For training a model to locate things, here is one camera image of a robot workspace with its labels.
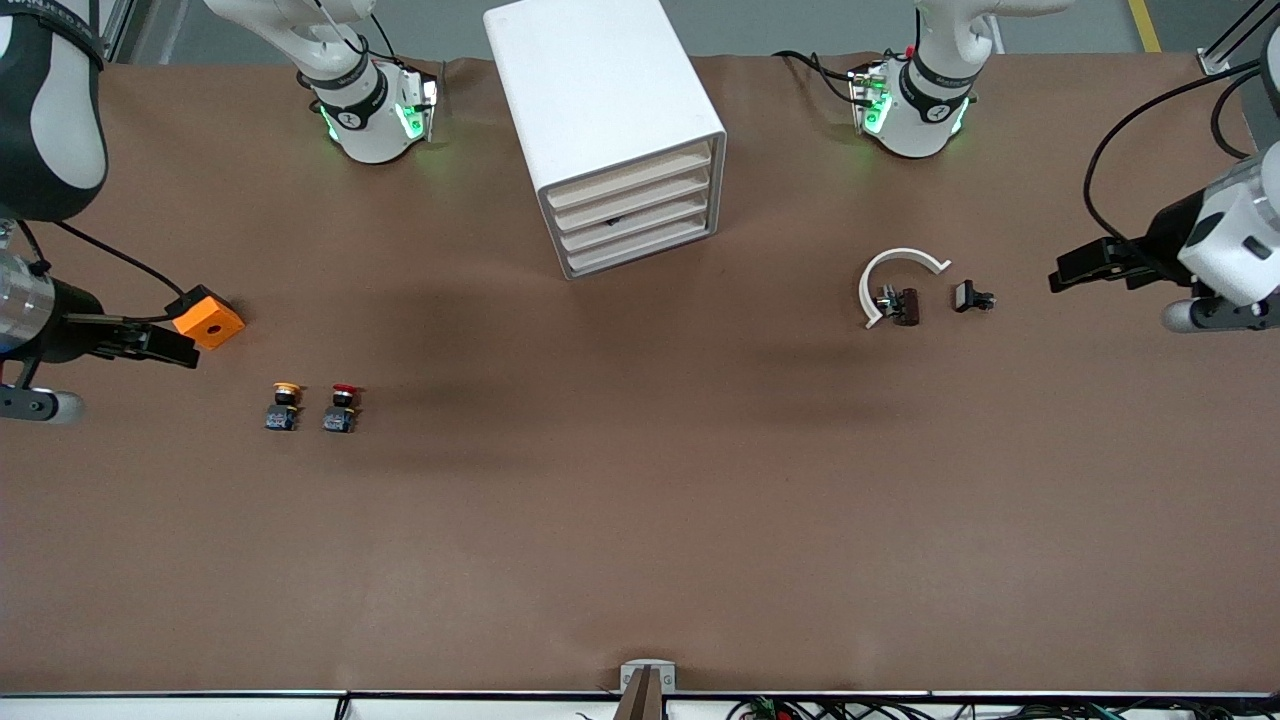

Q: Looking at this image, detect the white table edge rail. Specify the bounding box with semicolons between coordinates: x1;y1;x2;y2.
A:
0;690;1280;720

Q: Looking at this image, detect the grey metal bracket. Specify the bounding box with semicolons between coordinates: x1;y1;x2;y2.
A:
620;660;676;693

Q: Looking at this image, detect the yellow mushroom push button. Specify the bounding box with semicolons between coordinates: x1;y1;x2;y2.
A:
265;382;306;433

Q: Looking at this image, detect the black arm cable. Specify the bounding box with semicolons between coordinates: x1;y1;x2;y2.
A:
1083;60;1263;251
1210;70;1265;161
15;218;191;326

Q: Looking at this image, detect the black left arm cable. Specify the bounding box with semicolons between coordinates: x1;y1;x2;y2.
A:
1083;60;1263;251
1210;70;1265;161

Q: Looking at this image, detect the black base cable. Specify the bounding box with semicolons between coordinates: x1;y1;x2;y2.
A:
365;10;406;71
772;48;861;109

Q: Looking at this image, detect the red mushroom push button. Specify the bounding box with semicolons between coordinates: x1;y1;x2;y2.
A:
322;383;363;434

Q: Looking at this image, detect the brown-handled chrome valve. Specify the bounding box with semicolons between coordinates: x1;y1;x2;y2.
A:
875;286;921;328

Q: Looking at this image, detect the aluminium frame post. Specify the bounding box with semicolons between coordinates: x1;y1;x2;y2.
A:
1200;0;1280;79
95;0;136;66

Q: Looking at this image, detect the orange and black box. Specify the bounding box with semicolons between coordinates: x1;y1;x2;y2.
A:
165;285;246;351

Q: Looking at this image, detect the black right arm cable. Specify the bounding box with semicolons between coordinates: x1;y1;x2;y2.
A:
15;218;191;326

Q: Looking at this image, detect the white half-ring pipe clamp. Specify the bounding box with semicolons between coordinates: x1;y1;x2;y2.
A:
858;247;952;330

